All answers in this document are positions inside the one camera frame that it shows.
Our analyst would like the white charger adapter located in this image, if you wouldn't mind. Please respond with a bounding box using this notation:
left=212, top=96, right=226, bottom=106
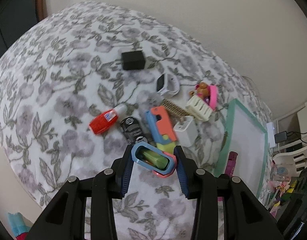
left=173, top=116, right=198, bottom=147

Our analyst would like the black toy car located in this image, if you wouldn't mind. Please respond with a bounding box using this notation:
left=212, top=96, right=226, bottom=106
left=120, top=116, right=148, bottom=145

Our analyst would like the cream slotted plastic holder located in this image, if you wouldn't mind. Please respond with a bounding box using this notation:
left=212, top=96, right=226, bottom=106
left=186, top=95, right=213, bottom=122

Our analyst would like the orange blue yellow toy gun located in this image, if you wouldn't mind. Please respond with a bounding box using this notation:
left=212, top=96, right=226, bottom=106
left=145, top=106, right=177, bottom=154

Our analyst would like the magenta tube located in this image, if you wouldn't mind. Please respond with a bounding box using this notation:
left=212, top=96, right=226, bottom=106
left=217, top=151, right=238, bottom=202

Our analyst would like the white plastic basket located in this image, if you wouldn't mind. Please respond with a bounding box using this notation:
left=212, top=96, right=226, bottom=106
left=272, top=146, right=307, bottom=177

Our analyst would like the teal rimmed white tray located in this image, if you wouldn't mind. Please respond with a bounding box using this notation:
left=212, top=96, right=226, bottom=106
left=213, top=99, right=269, bottom=197

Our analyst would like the black power adapter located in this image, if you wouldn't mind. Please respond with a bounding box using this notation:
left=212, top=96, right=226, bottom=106
left=274, top=131, right=291, bottom=144

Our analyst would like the white power strip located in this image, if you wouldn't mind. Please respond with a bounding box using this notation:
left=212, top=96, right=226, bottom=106
left=266, top=122, right=276, bottom=148

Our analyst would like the red white glue bottle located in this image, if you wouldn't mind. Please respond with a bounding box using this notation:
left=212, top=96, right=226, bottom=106
left=89, top=104, right=127, bottom=134

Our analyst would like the brown puppy toy figure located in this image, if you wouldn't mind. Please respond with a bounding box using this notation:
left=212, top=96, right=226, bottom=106
left=189, top=82, right=210, bottom=100

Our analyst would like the gold patterned rectangular clip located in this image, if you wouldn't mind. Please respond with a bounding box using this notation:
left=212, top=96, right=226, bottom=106
left=161, top=99, right=191, bottom=118

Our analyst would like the floral grey white blanket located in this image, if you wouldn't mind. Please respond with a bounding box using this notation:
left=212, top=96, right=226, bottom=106
left=0, top=2, right=272, bottom=208

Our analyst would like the white smartwatch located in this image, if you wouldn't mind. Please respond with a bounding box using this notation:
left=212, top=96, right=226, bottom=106
left=156, top=73, right=180, bottom=98

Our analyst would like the black charger cube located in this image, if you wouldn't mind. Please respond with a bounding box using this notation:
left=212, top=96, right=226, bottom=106
left=121, top=50, right=146, bottom=70

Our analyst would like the black power cable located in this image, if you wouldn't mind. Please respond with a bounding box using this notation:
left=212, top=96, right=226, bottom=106
left=286, top=128, right=307, bottom=137

